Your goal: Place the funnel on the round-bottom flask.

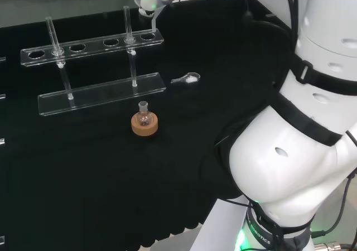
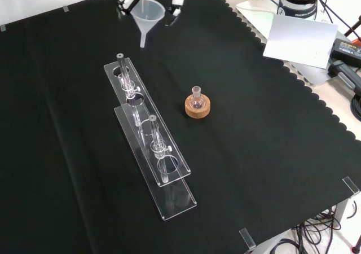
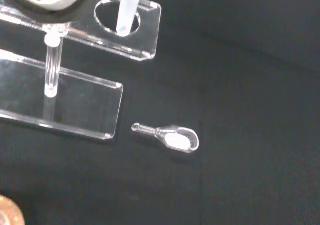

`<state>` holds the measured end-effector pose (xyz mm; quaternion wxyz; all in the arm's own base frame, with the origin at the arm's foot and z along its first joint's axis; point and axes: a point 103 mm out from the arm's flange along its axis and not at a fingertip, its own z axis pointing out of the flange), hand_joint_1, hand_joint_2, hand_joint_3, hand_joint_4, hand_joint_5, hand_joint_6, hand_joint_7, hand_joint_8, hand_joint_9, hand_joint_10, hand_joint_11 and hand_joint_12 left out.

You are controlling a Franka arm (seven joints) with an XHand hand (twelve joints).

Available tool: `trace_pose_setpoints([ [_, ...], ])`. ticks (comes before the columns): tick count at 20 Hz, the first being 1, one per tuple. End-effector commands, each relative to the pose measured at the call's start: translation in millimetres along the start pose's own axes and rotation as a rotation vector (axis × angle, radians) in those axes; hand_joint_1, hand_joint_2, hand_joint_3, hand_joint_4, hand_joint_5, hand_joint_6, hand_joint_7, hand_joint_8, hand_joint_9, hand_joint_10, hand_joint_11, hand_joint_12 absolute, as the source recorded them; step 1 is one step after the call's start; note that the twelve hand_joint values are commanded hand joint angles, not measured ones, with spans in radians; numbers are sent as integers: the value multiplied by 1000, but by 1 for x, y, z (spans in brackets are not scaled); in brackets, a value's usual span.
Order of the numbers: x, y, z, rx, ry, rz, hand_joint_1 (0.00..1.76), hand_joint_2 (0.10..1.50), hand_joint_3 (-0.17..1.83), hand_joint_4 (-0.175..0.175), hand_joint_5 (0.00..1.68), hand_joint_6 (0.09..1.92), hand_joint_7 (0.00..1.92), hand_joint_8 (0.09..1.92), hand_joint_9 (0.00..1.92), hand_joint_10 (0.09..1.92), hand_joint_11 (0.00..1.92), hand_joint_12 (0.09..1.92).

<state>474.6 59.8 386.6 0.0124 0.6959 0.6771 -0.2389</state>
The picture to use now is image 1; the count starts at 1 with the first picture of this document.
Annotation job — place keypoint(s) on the clear glass weighing funnel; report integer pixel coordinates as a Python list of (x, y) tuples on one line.
[(192, 79)]

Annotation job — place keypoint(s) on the clear acrylic funnel stand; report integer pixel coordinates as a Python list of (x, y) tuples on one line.
[(97, 94)]

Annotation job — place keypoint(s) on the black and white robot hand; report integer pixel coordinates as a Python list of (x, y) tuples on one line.
[(147, 0)]

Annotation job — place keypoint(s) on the black bench cloth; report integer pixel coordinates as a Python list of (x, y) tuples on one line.
[(111, 178)]

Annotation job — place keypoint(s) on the small round-bottom glass flask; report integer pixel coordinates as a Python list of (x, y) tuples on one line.
[(144, 120)]

